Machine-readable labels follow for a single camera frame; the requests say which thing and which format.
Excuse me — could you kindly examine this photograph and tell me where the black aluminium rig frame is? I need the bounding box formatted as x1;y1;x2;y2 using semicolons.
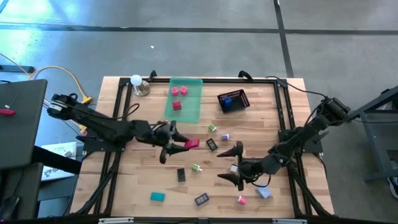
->
63;76;336;224

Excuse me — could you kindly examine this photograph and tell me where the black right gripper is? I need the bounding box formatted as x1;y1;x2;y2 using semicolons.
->
216;140;269;192

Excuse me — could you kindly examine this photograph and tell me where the black metal cart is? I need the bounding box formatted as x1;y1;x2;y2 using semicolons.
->
343;85;398;183

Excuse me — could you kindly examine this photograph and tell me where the silver aluminium bracket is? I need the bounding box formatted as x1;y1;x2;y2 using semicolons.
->
272;218;308;224
98;217;134;224

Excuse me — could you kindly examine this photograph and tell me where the black floor bar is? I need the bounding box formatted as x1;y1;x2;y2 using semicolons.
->
0;64;35;74

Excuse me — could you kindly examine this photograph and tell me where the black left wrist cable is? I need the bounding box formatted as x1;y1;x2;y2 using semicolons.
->
93;102;141;121

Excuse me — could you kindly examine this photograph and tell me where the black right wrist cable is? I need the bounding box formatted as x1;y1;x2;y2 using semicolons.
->
248;174;272;189

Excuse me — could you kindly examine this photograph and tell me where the white bulb brass base lamp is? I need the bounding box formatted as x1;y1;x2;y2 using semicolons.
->
130;74;152;97

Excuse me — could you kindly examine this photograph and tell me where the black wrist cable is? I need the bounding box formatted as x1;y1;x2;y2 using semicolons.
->
93;102;141;121
248;174;272;189

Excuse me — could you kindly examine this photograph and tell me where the white printed box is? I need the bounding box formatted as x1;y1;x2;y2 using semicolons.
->
40;141;78;182

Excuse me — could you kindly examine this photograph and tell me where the red handled tool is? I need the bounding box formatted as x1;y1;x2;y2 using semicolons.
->
0;92;20;116

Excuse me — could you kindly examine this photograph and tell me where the translucent green plastic tray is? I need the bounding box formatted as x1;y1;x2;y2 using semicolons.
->
164;77;204;124

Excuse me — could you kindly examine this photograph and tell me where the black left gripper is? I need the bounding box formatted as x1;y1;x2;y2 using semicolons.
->
146;119;191;165

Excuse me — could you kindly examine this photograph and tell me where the person's shoe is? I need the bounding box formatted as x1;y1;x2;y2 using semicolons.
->
387;177;398;200

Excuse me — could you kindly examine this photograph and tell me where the lavender USB wall charger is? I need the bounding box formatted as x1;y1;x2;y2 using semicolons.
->
256;185;272;200

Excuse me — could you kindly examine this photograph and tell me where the black plastic mesh basket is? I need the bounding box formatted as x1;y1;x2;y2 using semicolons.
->
216;89;251;114

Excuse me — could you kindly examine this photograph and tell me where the black digital clock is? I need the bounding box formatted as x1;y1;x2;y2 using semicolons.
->
205;138;219;152

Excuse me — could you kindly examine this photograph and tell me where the dark grey desk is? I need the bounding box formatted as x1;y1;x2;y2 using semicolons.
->
0;79;48;170

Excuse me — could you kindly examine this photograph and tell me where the red rectangular box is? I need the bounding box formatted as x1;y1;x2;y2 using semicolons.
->
184;138;200;150

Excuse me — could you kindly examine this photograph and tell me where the yellow extension cable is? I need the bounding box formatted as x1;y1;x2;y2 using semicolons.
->
0;52;93;105

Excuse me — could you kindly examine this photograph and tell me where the dark blue digital display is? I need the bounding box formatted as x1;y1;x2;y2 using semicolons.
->
194;192;210;207

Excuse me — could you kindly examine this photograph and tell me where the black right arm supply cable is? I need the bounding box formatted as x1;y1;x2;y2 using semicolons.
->
266;75;330;100

